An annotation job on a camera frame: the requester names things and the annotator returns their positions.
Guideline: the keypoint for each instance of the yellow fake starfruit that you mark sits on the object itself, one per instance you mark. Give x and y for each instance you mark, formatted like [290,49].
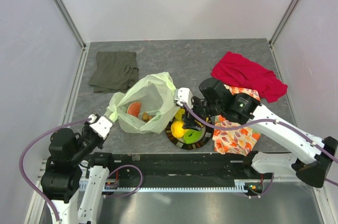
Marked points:
[179,115]

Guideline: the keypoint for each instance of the red cloth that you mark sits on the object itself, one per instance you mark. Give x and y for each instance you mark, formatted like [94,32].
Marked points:
[237,71]

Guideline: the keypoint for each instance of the right aluminium frame post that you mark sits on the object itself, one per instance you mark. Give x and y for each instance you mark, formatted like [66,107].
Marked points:
[282,23]

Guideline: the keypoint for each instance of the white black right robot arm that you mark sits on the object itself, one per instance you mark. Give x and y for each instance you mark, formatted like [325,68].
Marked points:
[309,157]

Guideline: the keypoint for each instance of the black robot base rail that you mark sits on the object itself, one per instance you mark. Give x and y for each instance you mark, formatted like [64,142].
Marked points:
[183,170]

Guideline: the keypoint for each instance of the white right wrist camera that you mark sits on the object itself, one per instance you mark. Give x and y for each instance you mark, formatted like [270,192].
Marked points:
[183,96]

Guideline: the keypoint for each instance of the left aluminium frame post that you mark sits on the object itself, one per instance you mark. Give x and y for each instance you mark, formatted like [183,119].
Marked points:
[70,23]

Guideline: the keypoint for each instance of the green fake starfruit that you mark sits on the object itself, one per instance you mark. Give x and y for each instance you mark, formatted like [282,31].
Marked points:
[191,136]

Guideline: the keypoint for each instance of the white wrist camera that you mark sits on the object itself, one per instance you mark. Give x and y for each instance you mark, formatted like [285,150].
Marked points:
[183,96]
[100,125]

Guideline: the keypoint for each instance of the brown fake walnuts cluster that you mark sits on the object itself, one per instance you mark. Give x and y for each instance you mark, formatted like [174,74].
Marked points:
[146,117]

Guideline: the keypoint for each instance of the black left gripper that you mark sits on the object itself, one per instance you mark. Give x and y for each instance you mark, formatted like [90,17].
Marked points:
[86,126]

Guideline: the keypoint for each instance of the aluminium frame post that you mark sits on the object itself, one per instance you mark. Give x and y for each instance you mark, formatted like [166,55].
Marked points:
[70,23]
[282,23]

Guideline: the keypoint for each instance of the pale green plastic bag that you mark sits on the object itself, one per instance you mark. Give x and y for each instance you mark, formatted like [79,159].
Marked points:
[156,94]

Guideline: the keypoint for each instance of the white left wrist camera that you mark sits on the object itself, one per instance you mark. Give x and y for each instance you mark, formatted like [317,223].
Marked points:
[100,125]

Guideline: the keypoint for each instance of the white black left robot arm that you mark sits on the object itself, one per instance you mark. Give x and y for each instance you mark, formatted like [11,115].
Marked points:
[61,180]

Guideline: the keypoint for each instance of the cream plate with dark rim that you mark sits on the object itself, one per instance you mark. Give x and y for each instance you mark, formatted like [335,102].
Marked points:
[179,142]

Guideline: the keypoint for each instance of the yellow fake pear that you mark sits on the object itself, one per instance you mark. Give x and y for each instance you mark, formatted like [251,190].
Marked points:
[177,129]

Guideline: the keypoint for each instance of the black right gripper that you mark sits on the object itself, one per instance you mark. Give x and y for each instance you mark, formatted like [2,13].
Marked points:
[189,120]

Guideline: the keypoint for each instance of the grey slotted cable duct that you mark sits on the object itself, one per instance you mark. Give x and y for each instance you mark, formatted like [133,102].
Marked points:
[239,187]

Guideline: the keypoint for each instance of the fake watermelon slice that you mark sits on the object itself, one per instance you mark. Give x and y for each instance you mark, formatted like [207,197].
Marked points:
[134,109]

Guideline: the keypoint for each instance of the dark olive cloth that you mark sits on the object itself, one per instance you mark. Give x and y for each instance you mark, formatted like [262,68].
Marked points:
[116,71]

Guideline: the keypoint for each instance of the orange floral cloth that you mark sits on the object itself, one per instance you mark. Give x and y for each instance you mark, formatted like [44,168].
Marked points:
[240,141]

